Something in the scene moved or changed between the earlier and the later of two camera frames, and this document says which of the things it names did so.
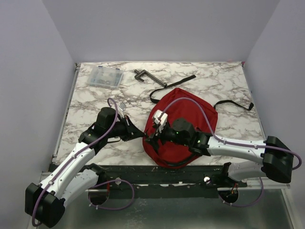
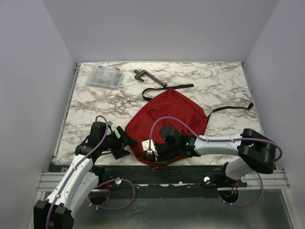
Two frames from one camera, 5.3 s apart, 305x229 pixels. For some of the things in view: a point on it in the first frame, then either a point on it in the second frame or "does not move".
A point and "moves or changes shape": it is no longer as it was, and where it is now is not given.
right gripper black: (153, 140) → (159, 157)
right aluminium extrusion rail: (254, 183) does not move
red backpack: (177, 103) moves or changes shape
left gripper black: (135, 132) → (118, 151)
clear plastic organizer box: (101, 76) does not move
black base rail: (166, 182) does not move
